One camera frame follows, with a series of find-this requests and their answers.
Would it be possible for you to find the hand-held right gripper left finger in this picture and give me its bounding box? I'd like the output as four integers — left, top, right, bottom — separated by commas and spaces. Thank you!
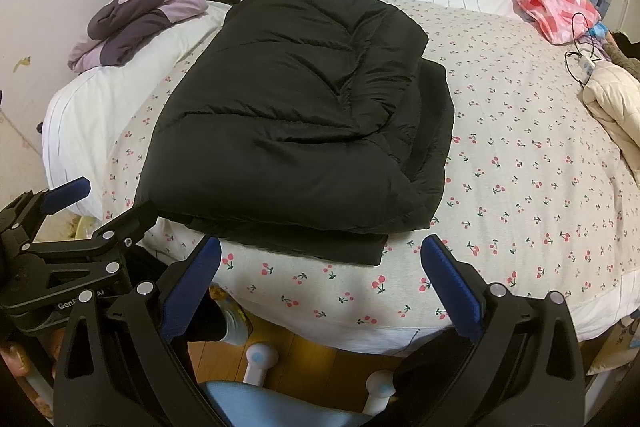
52, 236, 236, 427

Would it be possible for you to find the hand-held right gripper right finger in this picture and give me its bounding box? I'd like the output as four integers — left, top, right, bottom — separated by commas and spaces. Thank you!
420, 235, 587, 427

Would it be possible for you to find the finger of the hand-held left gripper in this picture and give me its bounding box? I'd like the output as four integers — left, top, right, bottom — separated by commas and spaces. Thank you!
0, 177, 92, 254
30, 199, 157, 280

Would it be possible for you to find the black puffer jacket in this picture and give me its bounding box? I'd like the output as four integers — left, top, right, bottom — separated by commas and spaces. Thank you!
135, 0, 456, 268

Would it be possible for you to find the person's left hand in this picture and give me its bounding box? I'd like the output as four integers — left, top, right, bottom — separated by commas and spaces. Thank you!
0, 341, 54, 414

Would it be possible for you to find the white striped duvet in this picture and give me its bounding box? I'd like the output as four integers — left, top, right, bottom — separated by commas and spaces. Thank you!
42, 0, 521, 218

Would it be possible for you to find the blue white chair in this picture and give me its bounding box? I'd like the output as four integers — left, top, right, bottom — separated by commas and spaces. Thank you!
200, 341, 401, 427

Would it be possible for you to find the purple patterned garment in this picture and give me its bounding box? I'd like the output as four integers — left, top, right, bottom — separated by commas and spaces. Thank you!
67, 0, 208, 70

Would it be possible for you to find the cream quilted jacket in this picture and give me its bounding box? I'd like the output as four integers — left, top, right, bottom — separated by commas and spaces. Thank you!
580, 59, 640, 188

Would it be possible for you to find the white power strip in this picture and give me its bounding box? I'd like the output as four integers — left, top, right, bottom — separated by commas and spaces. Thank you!
575, 57, 599, 80

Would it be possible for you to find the brown fuzzy cloth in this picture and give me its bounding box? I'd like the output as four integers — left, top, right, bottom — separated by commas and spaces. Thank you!
602, 32, 640, 78

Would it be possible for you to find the pink checked cloth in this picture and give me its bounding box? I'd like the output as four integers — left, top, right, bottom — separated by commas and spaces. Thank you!
511, 0, 603, 45

